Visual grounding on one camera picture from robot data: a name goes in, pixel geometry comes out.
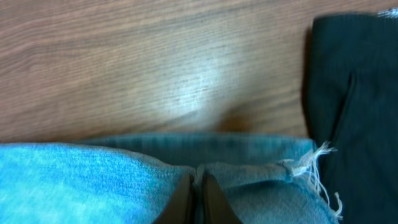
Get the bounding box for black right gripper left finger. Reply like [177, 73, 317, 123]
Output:
[154, 174, 193, 224]

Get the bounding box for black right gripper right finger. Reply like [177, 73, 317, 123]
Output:
[202, 174, 242, 224]

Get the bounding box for light blue denim jeans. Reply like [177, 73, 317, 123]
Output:
[1, 134, 342, 223]

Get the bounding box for black folded garment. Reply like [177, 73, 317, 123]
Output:
[307, 14, 397, 223]

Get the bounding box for white cloth under black garment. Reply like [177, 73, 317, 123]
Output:
[377, 7, 398, 19]

